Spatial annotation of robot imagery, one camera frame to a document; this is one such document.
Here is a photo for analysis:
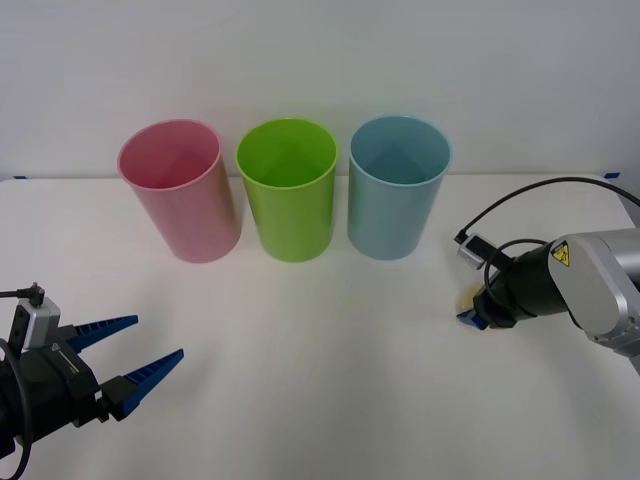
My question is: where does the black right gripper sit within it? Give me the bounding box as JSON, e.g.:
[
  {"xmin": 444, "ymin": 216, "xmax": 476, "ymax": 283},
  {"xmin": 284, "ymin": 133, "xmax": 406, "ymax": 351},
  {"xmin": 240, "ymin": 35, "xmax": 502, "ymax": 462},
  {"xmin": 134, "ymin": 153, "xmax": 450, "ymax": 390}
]
[{"xmin": 456, "ymin": 279, "xmax": 519, "ymax": 332}]

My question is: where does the green plastic bin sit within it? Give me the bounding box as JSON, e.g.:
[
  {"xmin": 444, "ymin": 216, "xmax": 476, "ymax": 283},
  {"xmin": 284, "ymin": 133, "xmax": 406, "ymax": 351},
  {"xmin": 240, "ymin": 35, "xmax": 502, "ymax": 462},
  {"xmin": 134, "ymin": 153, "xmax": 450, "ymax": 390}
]
[{"xmin": 235, "ymin": 117, "xmax": 340, "ymax": 263}]

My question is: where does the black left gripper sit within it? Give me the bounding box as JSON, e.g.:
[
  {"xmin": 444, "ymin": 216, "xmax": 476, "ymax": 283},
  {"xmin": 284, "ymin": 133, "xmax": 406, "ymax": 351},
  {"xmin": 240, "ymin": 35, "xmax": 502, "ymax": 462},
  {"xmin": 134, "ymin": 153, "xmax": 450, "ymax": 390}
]
[{"xmin": 19, "ymin": 313, "xmax": 185, "ymax": 444}]

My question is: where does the pink plastic bin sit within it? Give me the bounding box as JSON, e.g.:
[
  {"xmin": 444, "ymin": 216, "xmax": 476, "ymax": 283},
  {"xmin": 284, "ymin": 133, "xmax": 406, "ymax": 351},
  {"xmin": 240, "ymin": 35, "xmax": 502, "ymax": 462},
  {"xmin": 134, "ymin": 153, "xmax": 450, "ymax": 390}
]
[{"xmin": 117, "ymin": 118, "xmax": 245, "ymax": 264}]

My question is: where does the pale blue plastic bin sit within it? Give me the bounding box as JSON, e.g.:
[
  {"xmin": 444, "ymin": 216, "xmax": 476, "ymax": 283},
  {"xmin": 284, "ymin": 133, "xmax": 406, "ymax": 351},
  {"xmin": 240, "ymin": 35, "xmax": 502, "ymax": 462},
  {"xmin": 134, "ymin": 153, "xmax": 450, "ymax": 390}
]
[{"xmin": 348, "ymin": 114, "xmax": 453, "ymax": 263}]

